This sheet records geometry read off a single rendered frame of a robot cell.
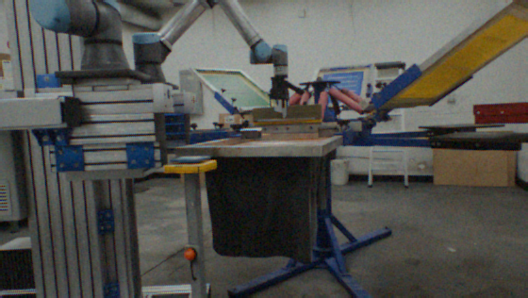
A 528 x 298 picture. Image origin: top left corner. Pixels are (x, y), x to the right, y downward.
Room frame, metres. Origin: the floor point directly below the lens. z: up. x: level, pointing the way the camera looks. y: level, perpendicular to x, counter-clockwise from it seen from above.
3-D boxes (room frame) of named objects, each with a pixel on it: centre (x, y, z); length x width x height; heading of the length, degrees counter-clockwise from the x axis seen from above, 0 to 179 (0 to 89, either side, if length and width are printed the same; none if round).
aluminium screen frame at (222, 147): (1.78, -0.06, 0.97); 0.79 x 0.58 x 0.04; 160
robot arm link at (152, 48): (1.78, 0.51, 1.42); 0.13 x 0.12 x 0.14; 5
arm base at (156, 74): (1.77, 0.51, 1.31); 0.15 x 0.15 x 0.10
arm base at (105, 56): (1.28, 0.50, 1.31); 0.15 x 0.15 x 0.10
